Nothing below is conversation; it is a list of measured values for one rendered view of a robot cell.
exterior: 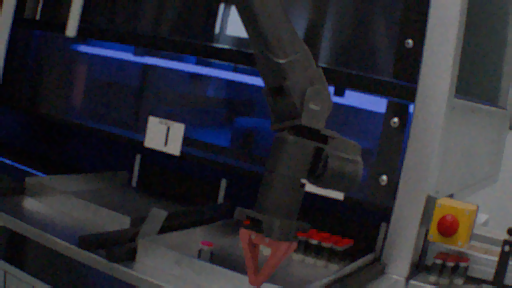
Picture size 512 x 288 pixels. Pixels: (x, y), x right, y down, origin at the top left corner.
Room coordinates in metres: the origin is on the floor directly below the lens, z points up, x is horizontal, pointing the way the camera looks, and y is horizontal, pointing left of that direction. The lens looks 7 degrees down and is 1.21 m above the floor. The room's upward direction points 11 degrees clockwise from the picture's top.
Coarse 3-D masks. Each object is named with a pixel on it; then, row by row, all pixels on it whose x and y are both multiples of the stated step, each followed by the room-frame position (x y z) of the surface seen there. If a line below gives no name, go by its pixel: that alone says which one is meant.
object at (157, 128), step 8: (152, 120) 1.49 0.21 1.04; (160, 120) 1.49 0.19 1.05; (168, 120) 1.48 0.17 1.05; (152, 128) 1.49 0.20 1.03; (160, 128) 1.48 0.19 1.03; (176, 128) 1.47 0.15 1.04; (152, 136) 1.49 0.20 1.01; (160, 136) 1.48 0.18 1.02; (168, 136) 1.47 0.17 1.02; (176, 136) 1.47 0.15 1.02; (152, 144) 1.49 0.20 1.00; (160, 144) 1.48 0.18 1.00; (168, 144) 1.47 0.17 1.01; (176, 144) 1.47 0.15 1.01; (176, 152) 1.46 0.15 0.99
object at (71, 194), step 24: (48, 192) 1.28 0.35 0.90; (72, 192) 1.42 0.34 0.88; (96, 192) 1.47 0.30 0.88; (120, 192) 1.52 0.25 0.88; (144, 192) 1.57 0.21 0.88; (96, 216) 1.22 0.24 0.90; (120, 216) 1.20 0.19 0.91; (144, 216) 1.23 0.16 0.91; (168, 216) 1.29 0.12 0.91; (192, 216) 1.37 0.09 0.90
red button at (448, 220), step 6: (444, 216) 1.20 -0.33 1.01; (450, 216) 1.19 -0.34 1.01; (438, 222) 1.20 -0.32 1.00; (444, 222) 1.19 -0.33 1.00; (450, 222) 1.19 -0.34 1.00; (456, 222) 1.19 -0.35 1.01; (438, 228) 1.20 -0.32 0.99; (444, 228) 1.19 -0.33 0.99; (450, 228) 1.18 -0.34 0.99; (456, 228) 1.18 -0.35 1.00; (444, 234) 1.19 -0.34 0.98; (450, 234) 1.19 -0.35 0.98
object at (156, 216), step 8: (152, 208) 1.20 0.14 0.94; (152, 216) 1.19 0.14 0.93; (160, 216) 1.18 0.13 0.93; (144, 224) 1.18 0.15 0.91; (152, 224) 1.18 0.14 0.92; (160, 224) 1.17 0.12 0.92; (144, 232) 1.17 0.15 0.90; (152, 232) 1.17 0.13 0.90; (136, 240) 1.17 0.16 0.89; (104, 248) 1.09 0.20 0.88
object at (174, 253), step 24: (144, 240) 1.07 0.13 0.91; (168, 240) 1.14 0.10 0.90; (192, 240) 1.21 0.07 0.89; (216, 240) 1.29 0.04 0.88; (168, 264) 1.05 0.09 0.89; (192, 264) 1.03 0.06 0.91; (216, 264) 1.14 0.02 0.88; (240, 264) 1.17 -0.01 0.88; (288, 264) 1.22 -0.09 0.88; (312, 264) 1.25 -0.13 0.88; (360, 264) 1.20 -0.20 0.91
